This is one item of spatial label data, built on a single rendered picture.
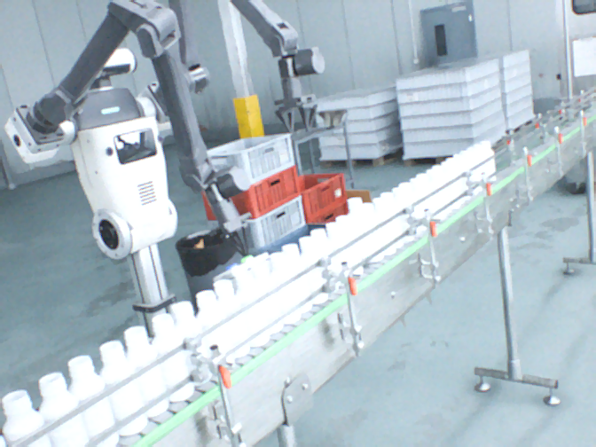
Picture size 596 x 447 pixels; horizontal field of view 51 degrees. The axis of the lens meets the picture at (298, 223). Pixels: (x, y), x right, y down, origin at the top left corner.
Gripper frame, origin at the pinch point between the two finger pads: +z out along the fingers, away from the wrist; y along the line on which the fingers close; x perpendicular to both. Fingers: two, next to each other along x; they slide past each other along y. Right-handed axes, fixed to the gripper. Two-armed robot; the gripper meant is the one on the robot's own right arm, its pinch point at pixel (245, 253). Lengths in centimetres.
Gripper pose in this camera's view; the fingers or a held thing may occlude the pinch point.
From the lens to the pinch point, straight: 164.1
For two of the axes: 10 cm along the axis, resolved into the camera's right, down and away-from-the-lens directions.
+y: 5.9, -3.0, 7.5
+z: 4.3, 9.0, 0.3
